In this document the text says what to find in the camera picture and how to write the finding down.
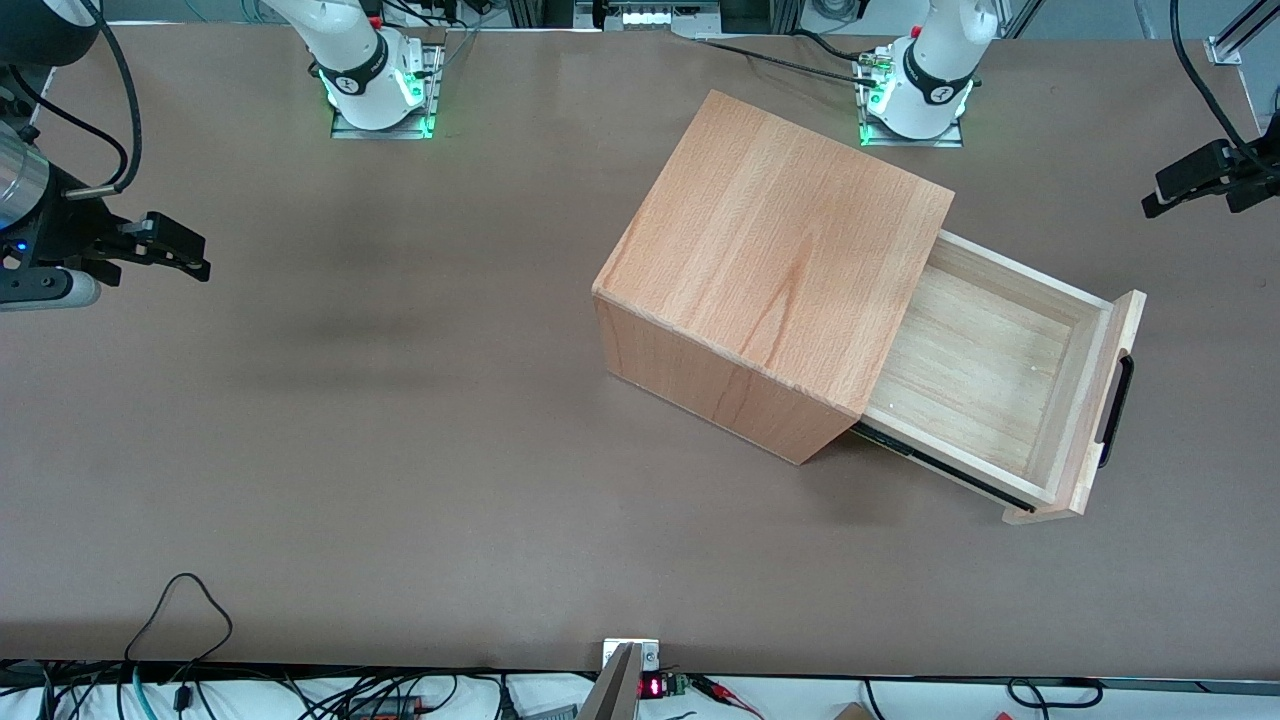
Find black looped floor cable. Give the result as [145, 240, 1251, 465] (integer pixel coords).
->
[1008, 678, 1104, 709]

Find aluminium extrusion bracket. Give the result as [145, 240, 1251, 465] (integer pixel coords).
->
[1205, 0, 1280, 67]

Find small silver metal bracket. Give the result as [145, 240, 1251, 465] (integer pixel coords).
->
[603, 638, 661, 673]

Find grey metal camera post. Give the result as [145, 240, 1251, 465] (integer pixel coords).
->
[575, 642, 643, 720]

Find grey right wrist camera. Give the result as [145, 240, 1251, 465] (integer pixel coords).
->
[0, 268, 102, 312]

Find long black table cable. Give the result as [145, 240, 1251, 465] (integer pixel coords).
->
[695, 38, 881, 87]

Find black and orange device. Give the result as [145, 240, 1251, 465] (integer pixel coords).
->
[345, 695, 426, 720]

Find red and black clip leads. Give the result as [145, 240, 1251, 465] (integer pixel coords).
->
[690, 675, 766, 719]

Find wooden drawer with black handle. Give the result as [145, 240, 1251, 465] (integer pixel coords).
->
[852, 230, 1147, 526]

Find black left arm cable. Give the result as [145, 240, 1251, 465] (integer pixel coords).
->
[1169, 0, 1280, 161]

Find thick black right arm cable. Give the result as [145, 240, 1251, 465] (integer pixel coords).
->
[62, 0, 143, 199]

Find light wooden drawer cabinet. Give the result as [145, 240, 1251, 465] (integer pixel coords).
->
[592, 89, 955, 466]

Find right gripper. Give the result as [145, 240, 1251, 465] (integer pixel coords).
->
[0, 165, 212, 291]

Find short black table cable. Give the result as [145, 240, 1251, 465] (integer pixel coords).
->
[790, 28, 886, 66]

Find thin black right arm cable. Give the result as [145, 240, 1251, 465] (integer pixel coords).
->
[8, 65, 133, 186]

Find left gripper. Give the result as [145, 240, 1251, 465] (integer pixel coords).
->
[1142, 110, 1280, 219]

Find looped thin black cable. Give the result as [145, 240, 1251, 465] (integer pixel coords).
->
[124, 572, 234, 691]

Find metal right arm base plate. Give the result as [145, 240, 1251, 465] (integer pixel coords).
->
[330, 40, 443, 140]

